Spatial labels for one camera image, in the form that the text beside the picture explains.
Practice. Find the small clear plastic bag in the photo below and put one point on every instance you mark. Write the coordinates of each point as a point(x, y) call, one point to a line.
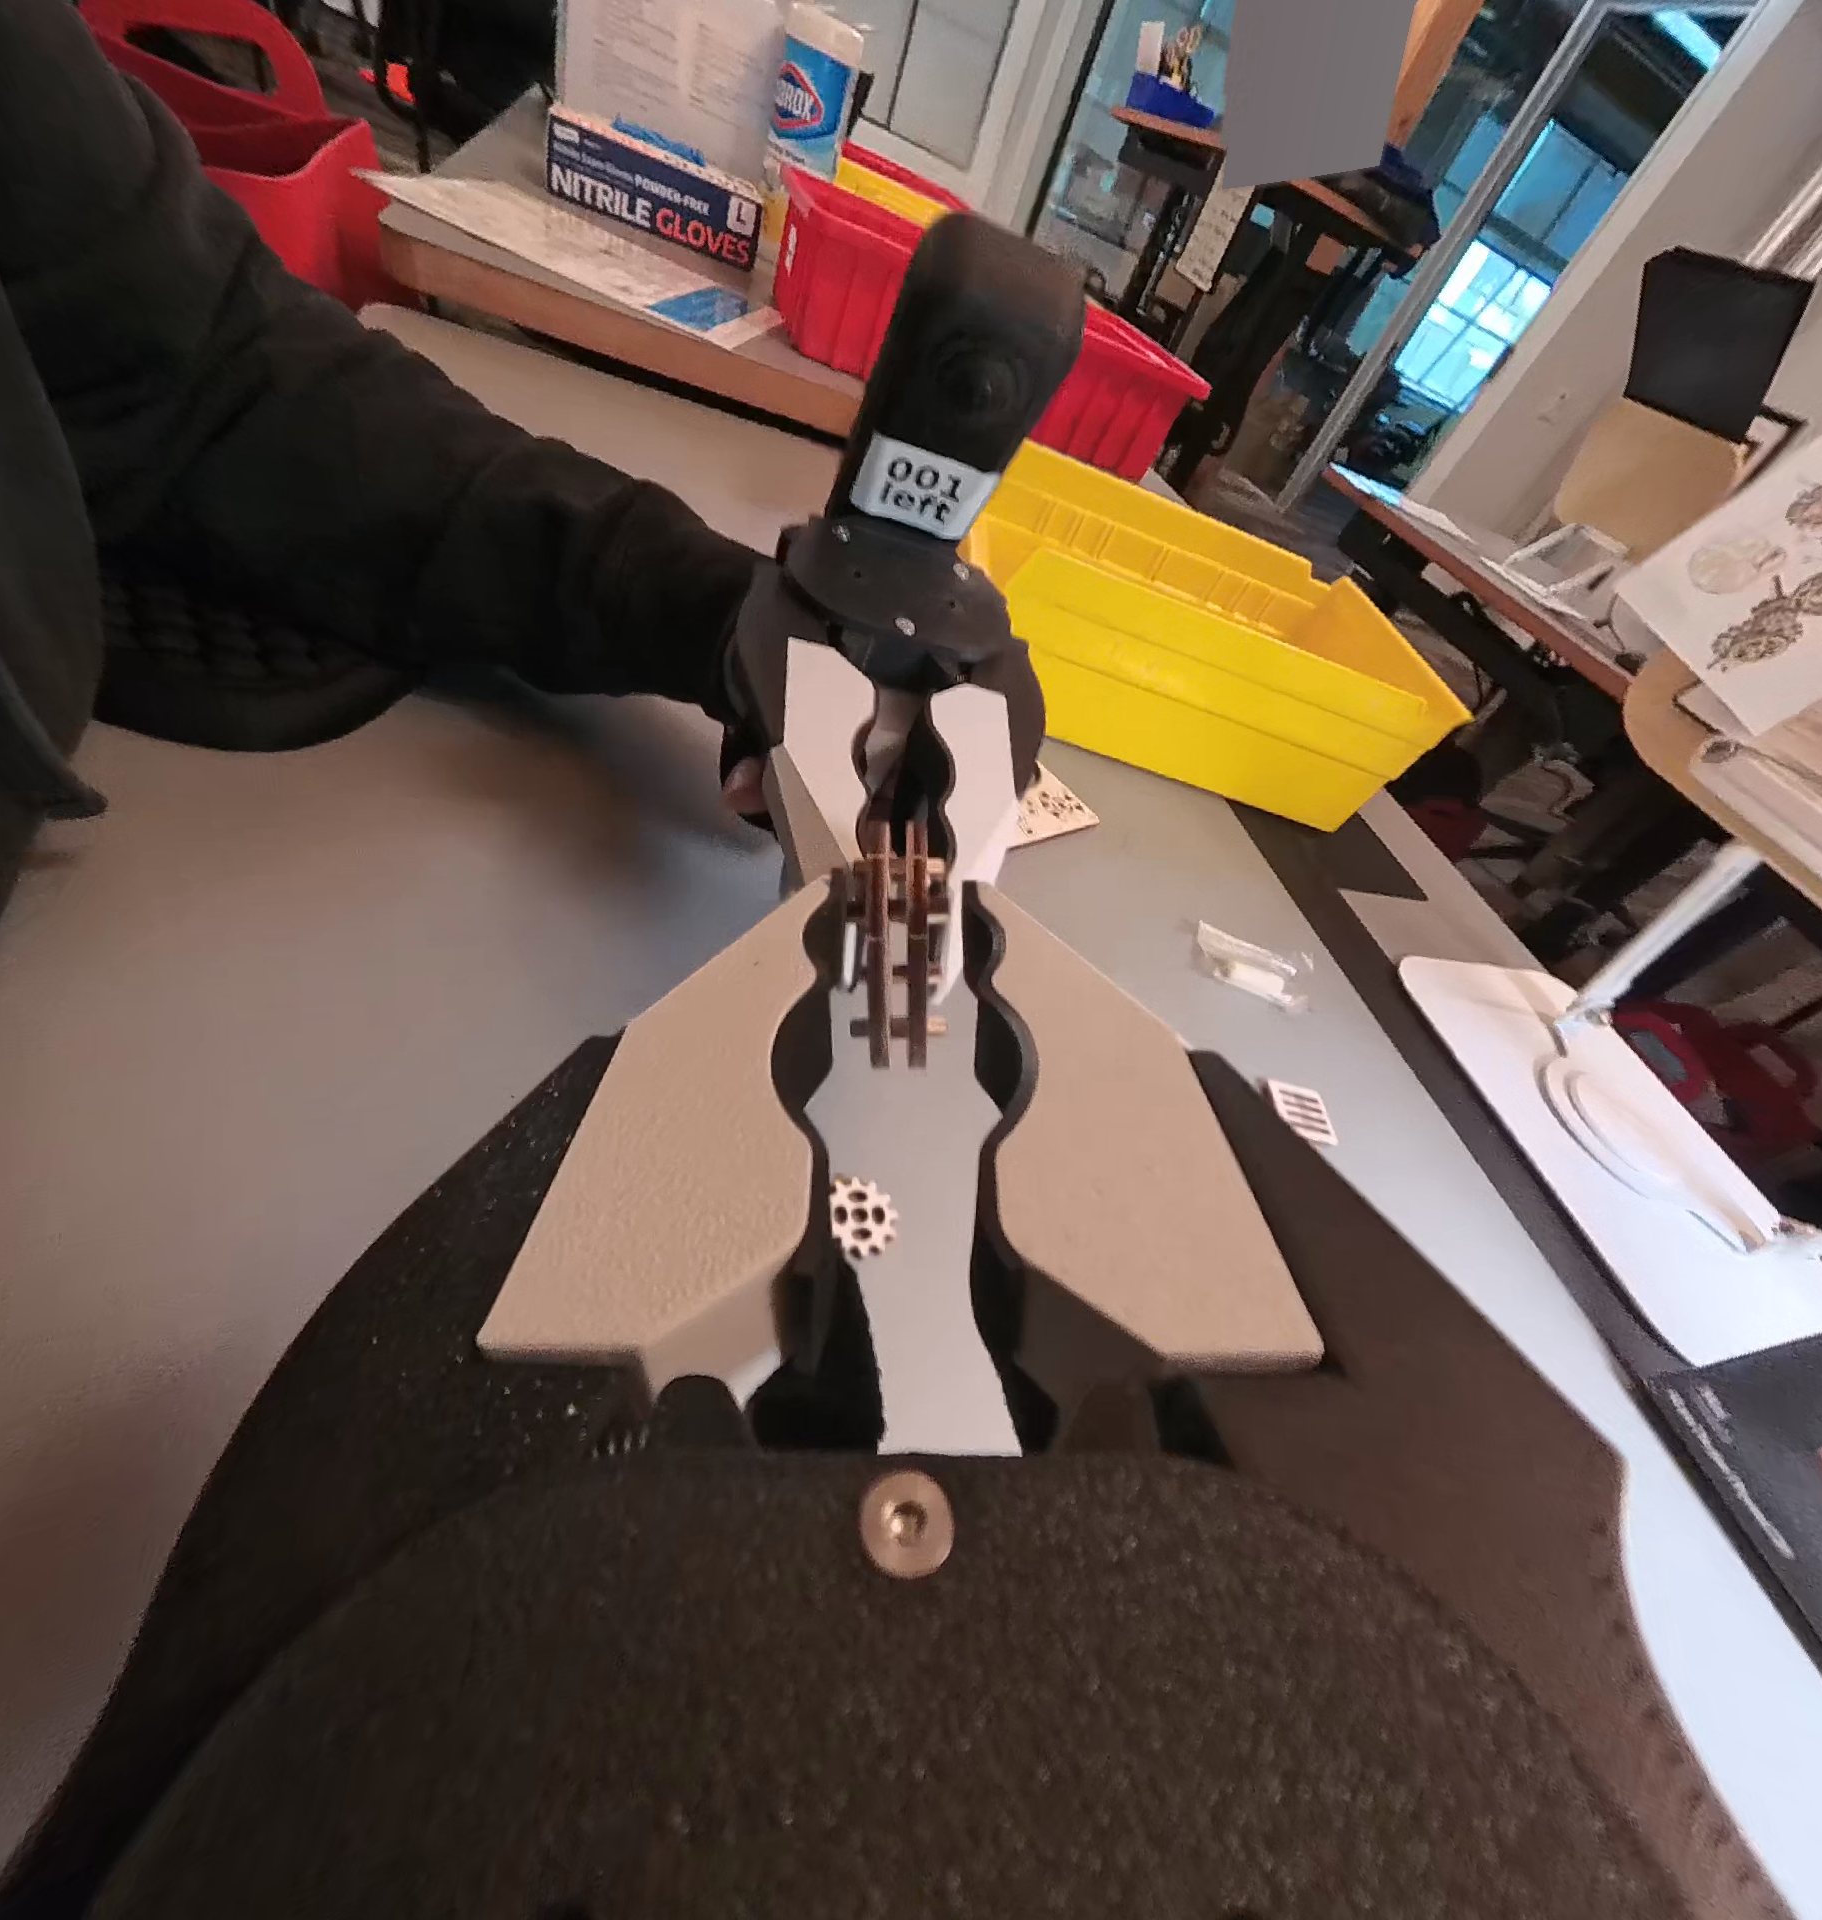
point(1248, 962)

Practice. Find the black booklet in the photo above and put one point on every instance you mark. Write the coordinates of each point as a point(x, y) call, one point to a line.
point(1782, 1485)

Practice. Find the yellow plastic bin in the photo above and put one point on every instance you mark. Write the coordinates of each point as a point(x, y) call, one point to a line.
point(1227, 676)

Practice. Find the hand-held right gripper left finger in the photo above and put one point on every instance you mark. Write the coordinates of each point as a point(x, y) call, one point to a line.
point(657, 1170)

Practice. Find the wipes canister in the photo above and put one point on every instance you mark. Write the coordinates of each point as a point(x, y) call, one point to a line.
point(813, 106)

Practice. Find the round wooden table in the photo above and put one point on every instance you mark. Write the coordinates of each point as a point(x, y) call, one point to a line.
point(1678, 720)

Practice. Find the gear instruction sheet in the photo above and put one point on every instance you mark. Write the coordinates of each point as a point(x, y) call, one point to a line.
point(1773, 600)

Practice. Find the person's left forearm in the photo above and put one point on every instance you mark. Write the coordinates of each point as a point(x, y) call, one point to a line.
point(401, 525)

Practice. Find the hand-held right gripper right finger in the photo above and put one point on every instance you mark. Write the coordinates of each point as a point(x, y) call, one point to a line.
point(1136, 1185)

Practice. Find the red plastic bin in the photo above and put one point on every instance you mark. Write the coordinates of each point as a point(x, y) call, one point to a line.
point(836, 270)

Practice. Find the punched wooden sheet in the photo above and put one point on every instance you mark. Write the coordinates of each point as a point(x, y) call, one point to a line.
point(1054, 812)

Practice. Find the red basket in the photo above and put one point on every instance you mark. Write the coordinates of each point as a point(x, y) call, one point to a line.
point(266, 166)

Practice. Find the small pale gear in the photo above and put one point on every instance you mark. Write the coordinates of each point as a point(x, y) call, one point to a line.
point(865, 1215)

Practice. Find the grey desk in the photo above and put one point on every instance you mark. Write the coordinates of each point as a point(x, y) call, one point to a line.
point(327, 1051)

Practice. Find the black monitor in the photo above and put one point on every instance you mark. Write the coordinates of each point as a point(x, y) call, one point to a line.
point(1723, 337)

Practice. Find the glove box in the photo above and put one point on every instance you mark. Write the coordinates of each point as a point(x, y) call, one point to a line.
point(649, 186)

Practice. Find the person's left hand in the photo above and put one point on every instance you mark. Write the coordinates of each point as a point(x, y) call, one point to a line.
point(743, 783)

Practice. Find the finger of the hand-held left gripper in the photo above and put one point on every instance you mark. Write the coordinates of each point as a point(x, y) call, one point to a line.
point(813, 751)
point(978, 780)

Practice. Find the small slotted wooden piece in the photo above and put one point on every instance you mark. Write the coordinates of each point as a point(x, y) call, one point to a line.
point(1305, 1113)

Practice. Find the wooden gear model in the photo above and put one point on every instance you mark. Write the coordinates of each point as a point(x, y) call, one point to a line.
point(892, 960)

